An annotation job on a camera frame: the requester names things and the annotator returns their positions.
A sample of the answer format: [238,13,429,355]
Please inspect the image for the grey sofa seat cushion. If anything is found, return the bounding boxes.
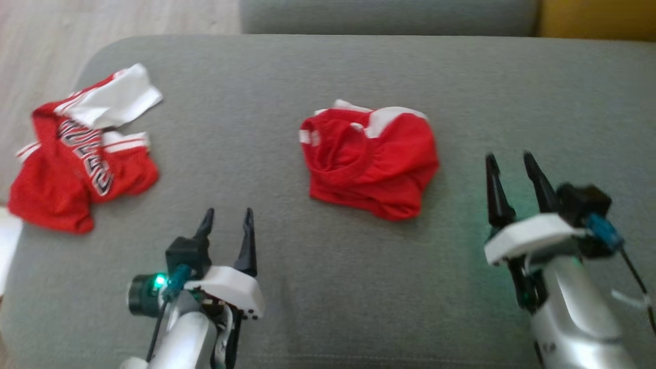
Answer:
[0,33,656,369]

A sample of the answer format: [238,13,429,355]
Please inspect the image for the thin black left cable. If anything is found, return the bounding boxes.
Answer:
[146,297,170,362]

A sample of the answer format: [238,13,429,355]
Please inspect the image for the grey sofa back cushion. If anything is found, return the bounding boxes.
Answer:
[240,0,541,36]

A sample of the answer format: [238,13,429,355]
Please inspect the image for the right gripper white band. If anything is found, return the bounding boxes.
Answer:
[484,151,590,313]

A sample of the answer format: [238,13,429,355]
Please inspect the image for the yellow sofa cushion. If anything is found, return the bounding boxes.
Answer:
[536,0,656,42]

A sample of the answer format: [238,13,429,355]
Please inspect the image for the blue cable connector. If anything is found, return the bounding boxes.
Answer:
[584,214,625,252]
[164,264,193,300]

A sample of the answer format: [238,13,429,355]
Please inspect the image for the white right cable label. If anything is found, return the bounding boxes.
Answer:
[612,290,651,308]

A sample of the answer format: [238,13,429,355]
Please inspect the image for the red jersey white striped sleeves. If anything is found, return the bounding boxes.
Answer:
[8,63,163,235]

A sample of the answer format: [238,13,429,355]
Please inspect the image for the thin black cable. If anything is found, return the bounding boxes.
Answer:
[618,246,656,334]
[146,297,170,362]

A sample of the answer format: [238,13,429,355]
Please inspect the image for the thin black right cable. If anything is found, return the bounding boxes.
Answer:
[618,246,656,334]

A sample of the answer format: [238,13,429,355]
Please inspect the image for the blue right cable connector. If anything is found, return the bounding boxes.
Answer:
[584,214,625,252]

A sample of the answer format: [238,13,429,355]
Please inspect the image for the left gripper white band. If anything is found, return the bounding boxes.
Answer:
[183,208,265,367]

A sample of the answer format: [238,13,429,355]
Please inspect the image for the blue left cable connector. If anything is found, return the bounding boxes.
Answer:
[164,264,193,300]

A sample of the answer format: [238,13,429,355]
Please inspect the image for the red shorts white waistband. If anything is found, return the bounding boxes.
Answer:
[299,99,440,222]

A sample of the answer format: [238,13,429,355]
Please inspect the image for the white plastic item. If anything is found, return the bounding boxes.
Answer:
[0,207,24,295]

